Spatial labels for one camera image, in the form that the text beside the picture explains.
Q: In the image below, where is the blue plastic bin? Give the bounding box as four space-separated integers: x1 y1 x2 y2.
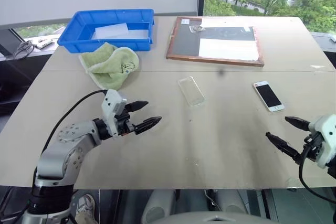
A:
57 8 155 54

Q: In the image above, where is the white power strip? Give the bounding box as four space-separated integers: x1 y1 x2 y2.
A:
34 38 53 49

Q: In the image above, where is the green towel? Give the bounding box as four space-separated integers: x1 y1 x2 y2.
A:
79 41 140 91

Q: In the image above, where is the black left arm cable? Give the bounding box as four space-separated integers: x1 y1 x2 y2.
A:
32 89 109 192

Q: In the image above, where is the grey robot torso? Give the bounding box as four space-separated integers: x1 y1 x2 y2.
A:
156 210 269 224

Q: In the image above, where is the clear plastic bag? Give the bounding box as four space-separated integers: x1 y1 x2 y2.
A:
92 22 149 41

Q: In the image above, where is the white gold smartphone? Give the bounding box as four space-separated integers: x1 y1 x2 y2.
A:
253 81 286 113

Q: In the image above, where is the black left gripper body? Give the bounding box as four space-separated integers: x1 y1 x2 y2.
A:
114 104 138 137

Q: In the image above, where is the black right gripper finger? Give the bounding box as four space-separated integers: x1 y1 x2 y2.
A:
265 131 303 165
284 115 312 132

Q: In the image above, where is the wood framed blackboard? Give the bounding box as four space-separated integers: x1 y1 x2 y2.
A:
165 16 265 68

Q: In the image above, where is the grey coiled cable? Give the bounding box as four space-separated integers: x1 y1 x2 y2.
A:
12 39 35 60

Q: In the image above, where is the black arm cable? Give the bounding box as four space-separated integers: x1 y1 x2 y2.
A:
32 89 109 192
298 144 336 204

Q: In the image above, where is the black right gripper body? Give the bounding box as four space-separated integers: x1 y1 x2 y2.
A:
301 132 326 161

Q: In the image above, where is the grey rounded robot leg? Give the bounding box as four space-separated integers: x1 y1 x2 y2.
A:
141 189 180 224
215 189 249 214

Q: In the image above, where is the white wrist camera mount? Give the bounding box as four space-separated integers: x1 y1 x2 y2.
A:
101 89 128 140
308 114 336 169

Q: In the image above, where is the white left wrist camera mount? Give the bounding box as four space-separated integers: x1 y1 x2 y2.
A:
101 89 128 140

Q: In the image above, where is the white sneaker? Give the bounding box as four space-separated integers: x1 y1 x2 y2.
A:
75 194 96 223

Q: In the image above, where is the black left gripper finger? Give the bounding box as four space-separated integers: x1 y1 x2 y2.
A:
125 100 150 114
134 115 163 134

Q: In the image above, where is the small clear plastic scrap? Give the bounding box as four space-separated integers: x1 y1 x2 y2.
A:
285 176 302 188

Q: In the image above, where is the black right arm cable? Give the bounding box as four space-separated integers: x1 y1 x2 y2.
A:
298 144 336 204

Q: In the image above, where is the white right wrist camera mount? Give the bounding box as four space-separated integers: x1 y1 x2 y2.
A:
308 114 336 169

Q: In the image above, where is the clear phone case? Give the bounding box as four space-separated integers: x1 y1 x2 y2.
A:
177 76 206 107

